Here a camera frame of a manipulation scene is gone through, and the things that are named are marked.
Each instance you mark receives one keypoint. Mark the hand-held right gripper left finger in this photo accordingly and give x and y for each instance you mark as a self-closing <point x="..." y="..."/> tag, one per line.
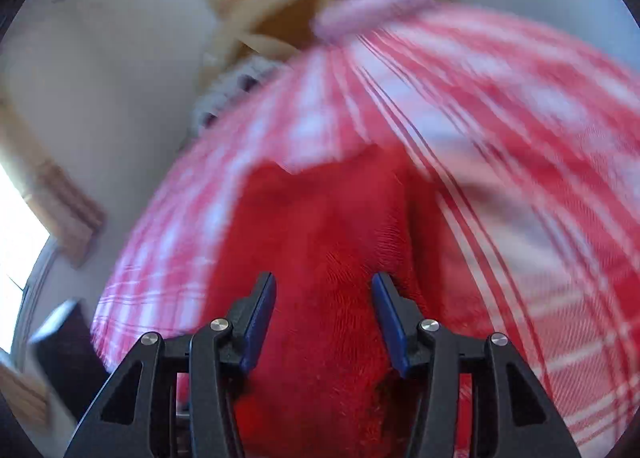
<point x="260" y="323"/>

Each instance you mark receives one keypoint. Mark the dark furniture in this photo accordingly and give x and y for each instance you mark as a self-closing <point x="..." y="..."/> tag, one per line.
<point x="65" y="358"/>

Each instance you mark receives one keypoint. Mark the red white plaid bedsheet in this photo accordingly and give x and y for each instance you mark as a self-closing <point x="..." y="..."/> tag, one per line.
<point x="525" y="138"/>

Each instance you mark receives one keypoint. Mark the red knit sweater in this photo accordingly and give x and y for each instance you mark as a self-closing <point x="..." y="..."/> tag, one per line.
<point x="325" y="238"/>

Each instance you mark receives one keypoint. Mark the white patterned pillow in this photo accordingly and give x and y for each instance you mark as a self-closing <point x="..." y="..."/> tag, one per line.
<point x="235" y="83"/>

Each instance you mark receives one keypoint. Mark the window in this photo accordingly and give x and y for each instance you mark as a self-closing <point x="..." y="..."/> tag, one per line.
<point x="15" y="248"/>

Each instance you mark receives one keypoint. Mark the pink pillow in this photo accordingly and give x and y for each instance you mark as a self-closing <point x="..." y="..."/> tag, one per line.
<point x="370" y="8"/>

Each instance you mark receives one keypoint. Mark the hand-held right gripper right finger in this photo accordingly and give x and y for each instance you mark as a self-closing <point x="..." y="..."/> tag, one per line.
<point x="389" y="323"/>

